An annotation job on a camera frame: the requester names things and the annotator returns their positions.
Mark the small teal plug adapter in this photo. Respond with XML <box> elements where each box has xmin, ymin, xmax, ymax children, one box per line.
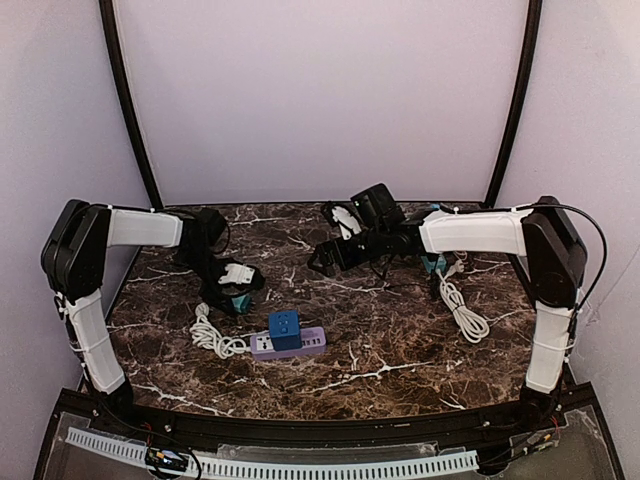
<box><xmin>231</xmin><ymin>294</ymin><xmax>252</xmax><ymax>314</ymax></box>

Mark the dark blue cube adapter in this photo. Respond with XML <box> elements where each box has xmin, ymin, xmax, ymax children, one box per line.
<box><xmin>268</xmin><ymin>310</ymin><xmax>302</xmax><ymax>351</ymax></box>

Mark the purple power strip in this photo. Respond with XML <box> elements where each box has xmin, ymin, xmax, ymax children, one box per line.
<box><xmin>250</xmin><ymin>327</ymin><xmax>327</xmax><ymax>361</ymax></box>

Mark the teal power strip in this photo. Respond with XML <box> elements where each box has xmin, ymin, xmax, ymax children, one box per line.
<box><xmin>421</xmin><ymin>254</ymin><xmax>447</xmax><ymax>275</ymax></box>

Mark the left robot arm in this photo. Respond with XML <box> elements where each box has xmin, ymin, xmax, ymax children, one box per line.
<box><xmin>41</xmin><ymin>199</ymin><xmax>253</xmax><ymax>396</ymax></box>

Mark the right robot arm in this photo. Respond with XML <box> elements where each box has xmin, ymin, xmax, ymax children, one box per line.
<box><xmin>307</xmin><ymin>183</ymin><xmax>597</xmax><ymax>398</ymax></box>

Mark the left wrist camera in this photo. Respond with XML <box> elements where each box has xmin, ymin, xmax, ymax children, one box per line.
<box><xmin>217</xmin><ymin>263</ymin><xmax>265</xmax><ymax>289</ymax></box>

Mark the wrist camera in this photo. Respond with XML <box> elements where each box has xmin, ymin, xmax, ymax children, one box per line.
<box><xmin>217</xmin><ymin>263</ymin><xmax>265</xmax><ymax>289</ymax></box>
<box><xmin>321</xmin><ymin>201</ymin><xmax>362</xmax><ymax>240</ymax></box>

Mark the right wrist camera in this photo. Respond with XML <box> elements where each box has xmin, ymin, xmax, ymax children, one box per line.
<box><xmin>321</xmin><ymin>201</ymin><xmax>362</xmax><ymax>240</ymax></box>

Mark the white purple-strip cord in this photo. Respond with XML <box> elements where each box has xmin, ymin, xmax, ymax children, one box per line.
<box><xmin>188</xmin><ymin>302</ymin><xmax>251</xmax><ymax>359</ymax></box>

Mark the white coiled power cord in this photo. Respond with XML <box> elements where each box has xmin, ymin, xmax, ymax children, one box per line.
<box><xmin>434</xmin><ymin>264</ymin><xmax>491</xmax><ymax>344</ymax></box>

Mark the white slotted cable duct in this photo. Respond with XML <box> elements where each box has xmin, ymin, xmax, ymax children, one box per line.
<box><xmin>65</xmin><ymin>427</ymin><xmax>479</xmax><ymax>479</ymax></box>

